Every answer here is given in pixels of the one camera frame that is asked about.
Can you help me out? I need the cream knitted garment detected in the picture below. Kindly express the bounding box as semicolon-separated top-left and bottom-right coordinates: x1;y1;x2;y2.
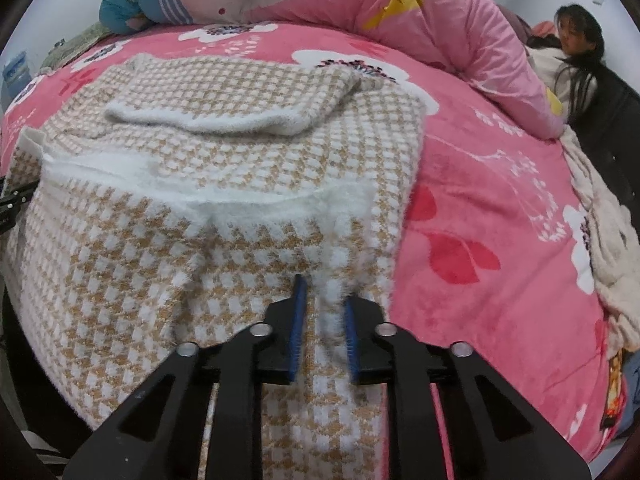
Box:
560;127;639;358

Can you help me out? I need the pink and blue duvet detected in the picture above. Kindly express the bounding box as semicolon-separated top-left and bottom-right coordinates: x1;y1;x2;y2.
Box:
99;0;564;140

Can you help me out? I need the black tufted headboard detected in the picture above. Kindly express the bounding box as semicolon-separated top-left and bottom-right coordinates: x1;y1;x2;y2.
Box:
572;66;640;230

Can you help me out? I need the grey patterned mat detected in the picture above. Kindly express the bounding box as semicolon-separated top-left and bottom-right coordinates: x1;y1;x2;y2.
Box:
40;23;112;72

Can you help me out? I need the pink floral bed blanket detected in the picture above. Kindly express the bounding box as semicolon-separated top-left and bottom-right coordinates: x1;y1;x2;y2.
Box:
2;24;616;460

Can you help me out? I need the beige white houndstooth coat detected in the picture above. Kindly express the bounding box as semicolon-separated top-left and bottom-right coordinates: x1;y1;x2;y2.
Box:
1;54;427;479

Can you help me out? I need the blue cloth at bed edge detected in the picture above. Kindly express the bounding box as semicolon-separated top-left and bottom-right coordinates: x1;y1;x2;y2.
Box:
618;351;640;434

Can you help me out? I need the woman with long black hair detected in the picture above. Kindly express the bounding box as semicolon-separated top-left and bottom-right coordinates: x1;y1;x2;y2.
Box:
525;3;605;125

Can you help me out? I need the orange patterned package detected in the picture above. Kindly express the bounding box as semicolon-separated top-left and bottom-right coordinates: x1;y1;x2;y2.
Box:
601;350;625;434

